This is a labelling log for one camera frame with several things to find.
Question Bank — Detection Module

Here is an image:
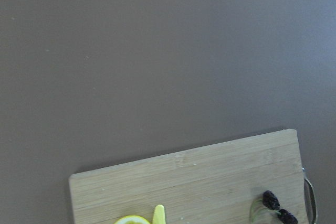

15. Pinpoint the lemon slice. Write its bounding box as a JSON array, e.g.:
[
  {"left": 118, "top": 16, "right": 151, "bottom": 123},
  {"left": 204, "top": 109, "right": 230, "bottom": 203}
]
[{"left": 114, "top": 215, "right": 150, "bottom": 224}]

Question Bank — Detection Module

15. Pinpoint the dark red cherry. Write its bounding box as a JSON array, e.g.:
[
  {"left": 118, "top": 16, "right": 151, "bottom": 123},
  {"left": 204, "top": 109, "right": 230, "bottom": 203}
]
[{"left": 262, "top": 190, "right": 280, "bottom": 210}]

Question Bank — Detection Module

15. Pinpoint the wooden cutting board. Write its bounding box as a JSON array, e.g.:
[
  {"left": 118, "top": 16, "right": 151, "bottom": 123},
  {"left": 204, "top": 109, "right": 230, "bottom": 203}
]
[{"left": 69, "top": 129, "right": 309, "bottom": 223}]

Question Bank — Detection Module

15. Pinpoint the yellow plastic knife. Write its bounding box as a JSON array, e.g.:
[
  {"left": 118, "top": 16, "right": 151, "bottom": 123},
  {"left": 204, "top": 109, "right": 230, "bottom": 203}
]
[{"left": 152, "top": 205, "right": 166, "bottom": 224}]

